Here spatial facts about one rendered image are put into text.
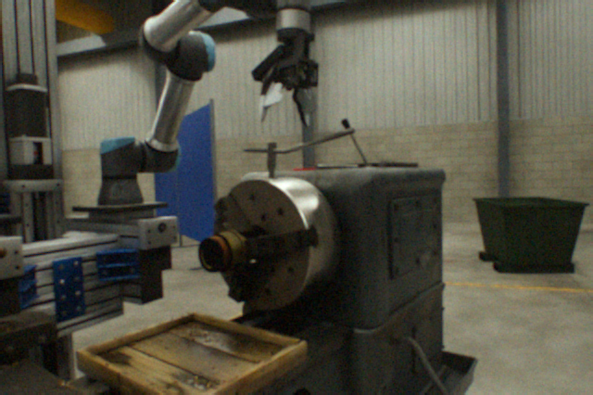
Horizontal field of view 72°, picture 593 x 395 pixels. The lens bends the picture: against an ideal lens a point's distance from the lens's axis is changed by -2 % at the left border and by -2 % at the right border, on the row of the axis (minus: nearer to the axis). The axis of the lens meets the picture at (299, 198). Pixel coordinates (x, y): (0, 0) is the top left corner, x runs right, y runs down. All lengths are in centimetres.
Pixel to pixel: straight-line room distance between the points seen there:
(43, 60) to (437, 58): 1032
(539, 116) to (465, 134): 165
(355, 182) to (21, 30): 114
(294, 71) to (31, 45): 96
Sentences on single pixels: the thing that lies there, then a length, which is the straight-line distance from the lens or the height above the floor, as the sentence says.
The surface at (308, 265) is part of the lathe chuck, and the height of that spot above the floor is 105.
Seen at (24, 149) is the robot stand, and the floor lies 134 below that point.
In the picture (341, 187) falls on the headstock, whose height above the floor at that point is 121.
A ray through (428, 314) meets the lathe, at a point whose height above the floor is 79.
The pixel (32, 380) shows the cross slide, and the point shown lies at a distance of 72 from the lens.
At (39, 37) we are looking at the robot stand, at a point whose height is 171.
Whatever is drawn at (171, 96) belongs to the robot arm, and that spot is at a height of 151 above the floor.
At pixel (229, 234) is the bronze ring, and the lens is 92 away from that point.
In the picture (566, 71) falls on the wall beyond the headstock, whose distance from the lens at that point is 1142.
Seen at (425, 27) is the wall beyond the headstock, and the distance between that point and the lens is 1158.
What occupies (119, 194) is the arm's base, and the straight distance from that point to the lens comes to 150.
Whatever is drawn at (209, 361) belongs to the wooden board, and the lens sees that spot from 89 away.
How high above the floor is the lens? 124
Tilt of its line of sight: 3 degrees down
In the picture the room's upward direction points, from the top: 2 degrees counter-clockwise
